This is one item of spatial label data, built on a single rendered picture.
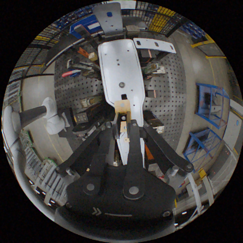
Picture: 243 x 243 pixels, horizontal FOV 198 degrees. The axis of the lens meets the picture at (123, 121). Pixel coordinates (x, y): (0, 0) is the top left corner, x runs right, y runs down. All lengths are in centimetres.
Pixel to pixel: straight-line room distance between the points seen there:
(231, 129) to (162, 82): 756
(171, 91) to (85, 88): 87
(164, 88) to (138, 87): 43
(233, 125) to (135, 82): 779
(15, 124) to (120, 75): 66
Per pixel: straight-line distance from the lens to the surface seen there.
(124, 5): 75
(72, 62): 33
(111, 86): 45
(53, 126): 85
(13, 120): 52
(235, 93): 1192
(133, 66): 47
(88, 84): 83
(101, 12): 46
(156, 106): 83
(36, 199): 28
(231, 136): 801
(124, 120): 20
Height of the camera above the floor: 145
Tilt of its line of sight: 67 degrees down
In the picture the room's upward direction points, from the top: 175 degrees counter-clockwise
